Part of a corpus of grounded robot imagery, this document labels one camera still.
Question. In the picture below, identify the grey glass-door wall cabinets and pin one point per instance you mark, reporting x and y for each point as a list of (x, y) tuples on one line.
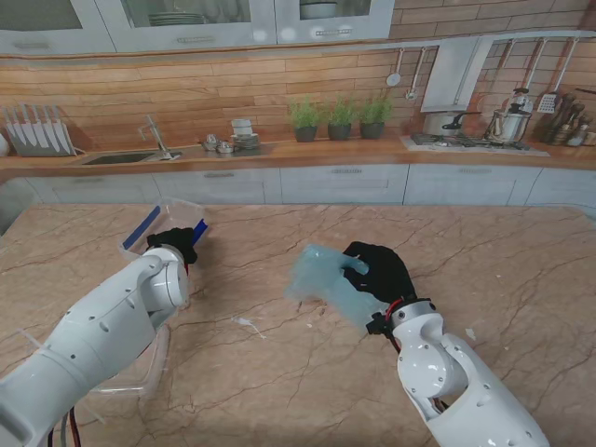
[(195, 32)]

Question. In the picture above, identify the wooden kitchen countertop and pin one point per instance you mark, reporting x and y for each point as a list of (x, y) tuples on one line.
[(326, 151)]

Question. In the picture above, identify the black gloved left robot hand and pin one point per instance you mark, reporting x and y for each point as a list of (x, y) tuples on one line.
[(174, 239)]

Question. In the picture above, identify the grey base cabinets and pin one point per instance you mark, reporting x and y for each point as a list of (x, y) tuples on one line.
[(344, 186)]

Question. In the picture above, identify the clear plastic bag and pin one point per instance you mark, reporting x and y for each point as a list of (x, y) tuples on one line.
[(321, 279)]

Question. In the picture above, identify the small steel bowl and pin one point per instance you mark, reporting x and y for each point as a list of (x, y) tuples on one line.
[(210, 141), (225, 146)]

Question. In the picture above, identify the white zip tie scrap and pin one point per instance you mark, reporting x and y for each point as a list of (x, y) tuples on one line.
[(249, 325)]

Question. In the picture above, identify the dark kitchen sink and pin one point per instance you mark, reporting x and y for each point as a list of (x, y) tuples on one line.
[(118, 158)]

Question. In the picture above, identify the clear plastic lid blue label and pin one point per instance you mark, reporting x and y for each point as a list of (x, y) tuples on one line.
[(149, 368)]

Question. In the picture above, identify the stack of plates with cups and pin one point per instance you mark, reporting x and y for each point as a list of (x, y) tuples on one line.
[(244, 137)]

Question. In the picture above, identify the steel kitchen faucet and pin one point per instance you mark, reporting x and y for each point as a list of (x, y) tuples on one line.
[(156, 135)]

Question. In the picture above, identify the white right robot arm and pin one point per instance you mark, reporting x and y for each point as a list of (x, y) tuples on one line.
[(456, 386)]

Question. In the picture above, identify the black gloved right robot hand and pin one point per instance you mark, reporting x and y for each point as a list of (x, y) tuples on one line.
[(386, 274)]

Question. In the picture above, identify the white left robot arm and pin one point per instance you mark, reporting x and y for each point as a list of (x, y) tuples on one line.
[(93, 335)]

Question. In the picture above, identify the bowl inside cabinet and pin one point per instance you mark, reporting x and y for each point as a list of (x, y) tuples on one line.
[(319, 10)]

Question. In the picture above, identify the knife block with knives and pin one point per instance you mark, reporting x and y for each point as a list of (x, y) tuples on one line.
[(39, 135)]

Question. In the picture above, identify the plates stacked inside cabinet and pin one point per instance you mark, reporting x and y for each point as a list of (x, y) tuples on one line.
[(177, 19)]

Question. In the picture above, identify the clear plastic crate blue clips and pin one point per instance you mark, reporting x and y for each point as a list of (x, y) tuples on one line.
[(179, 212)]

